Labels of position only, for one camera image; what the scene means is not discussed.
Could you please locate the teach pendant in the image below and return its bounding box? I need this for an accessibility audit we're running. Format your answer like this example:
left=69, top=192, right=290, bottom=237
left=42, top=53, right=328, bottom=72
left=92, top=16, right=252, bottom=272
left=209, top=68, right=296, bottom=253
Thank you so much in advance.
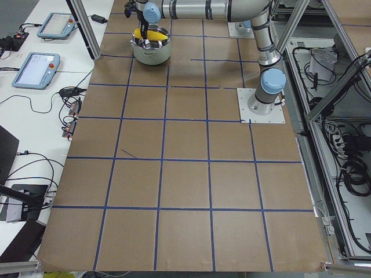
left=12, top=52, right=60, bottom=90
left=37, top=12, right=76, bottom=39

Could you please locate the aluminium frame post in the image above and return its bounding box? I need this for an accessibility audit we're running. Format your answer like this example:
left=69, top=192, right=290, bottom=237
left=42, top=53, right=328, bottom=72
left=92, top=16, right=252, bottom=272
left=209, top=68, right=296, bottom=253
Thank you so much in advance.
left=66, top=0, right=101, bottom=60

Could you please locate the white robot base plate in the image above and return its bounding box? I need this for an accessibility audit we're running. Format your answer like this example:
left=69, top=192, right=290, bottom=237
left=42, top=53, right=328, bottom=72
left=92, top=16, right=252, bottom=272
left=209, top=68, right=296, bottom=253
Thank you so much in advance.
left=237, top=88, right=286, bottom=124

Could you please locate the far teach pendant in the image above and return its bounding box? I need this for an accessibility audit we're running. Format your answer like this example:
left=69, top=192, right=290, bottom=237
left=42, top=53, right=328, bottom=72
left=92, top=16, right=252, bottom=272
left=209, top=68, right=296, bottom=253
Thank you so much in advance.
left=37, top=12, right=76, bottom=39

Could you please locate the brown paper table cover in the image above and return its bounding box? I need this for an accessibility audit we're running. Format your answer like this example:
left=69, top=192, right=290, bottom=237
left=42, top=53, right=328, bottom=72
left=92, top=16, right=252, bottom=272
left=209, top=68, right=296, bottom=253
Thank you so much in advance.
left=38, top=1, right=327, bottom=272

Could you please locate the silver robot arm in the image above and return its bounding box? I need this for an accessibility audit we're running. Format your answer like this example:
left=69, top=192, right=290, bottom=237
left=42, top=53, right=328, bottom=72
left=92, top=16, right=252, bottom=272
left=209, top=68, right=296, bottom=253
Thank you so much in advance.
left=130, top=1, right=286, bottom=107

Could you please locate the black power adapter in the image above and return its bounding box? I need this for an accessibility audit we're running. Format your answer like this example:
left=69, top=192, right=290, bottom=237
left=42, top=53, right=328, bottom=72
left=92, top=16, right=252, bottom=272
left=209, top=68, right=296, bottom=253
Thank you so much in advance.
left=91, top=14, right=108, bottom=24

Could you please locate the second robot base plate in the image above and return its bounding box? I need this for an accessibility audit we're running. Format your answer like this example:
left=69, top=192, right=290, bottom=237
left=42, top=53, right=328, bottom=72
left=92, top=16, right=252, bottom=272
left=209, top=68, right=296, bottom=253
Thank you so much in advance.
left=228, top=20, right=254, bottom=39

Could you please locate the small circuit board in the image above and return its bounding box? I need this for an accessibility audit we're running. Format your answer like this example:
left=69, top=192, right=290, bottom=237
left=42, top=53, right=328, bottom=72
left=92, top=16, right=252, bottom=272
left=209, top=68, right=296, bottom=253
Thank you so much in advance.
left=61, top=120, right=77, bottom=141

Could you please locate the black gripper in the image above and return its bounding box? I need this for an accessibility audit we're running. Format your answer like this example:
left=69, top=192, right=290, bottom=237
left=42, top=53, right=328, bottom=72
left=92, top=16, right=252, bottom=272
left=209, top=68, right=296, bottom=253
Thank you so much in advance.
left=135, top=0, right=161, bottom=40

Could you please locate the white cooking pot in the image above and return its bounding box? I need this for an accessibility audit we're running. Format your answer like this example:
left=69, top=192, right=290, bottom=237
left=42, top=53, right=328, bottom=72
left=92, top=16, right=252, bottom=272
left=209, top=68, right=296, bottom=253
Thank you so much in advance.
left=130, top=24, right=172, bottom=65

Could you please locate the near teach pendant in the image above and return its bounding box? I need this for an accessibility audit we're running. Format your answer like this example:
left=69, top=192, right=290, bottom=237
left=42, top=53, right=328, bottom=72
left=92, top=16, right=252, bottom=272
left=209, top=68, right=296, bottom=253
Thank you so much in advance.
left=12, top=52, right=60, bottom=90

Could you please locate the yellow corn cob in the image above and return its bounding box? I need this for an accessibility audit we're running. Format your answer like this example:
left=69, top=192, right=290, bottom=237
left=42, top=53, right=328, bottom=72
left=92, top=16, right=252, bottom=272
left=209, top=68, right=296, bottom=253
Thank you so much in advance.
left=133, top=28, right=169, bottom=41

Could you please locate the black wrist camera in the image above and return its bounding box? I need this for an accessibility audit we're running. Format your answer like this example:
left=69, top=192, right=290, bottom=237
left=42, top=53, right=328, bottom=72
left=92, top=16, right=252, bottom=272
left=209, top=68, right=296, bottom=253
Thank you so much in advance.
left=124, top=1, right=137, bottom=18

